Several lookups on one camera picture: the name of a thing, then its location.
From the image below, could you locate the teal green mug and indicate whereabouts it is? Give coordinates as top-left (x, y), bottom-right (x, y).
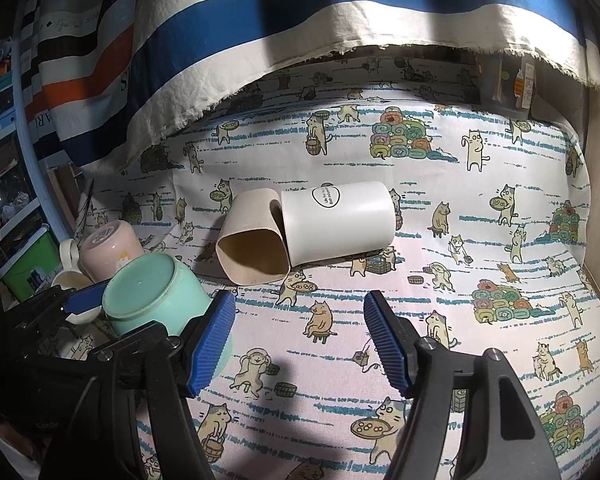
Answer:
top-left (100, 251), bottom-right (234, 378)

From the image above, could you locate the beige square cup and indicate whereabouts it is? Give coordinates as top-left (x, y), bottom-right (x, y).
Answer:
top-left (215, 188), bottom-right (290, 286)

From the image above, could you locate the cream white mug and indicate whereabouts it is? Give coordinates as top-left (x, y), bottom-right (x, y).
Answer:
top-left (52, 238), bottom-right (102, 325)

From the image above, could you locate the pink mug with sticker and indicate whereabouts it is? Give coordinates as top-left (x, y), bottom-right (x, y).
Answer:
top-left (79, 220), bottom-right (144, 283)

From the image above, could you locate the green storage bin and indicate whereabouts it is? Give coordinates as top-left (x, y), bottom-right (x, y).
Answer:
top-left (0, 224), bottom-right (60, 301)

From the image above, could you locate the cat print bed sheet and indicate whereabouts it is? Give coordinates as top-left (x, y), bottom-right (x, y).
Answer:
top-left (84, 56), bottom-right (600, 479)

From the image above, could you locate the striped blue white blanket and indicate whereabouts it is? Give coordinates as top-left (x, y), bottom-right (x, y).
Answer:
top-left (20, 0), bottom-right (600, 174)

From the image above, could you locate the white mug with oval logo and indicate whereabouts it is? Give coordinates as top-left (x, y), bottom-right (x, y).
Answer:
top-left (280, 181), bottom-right (396, 266)

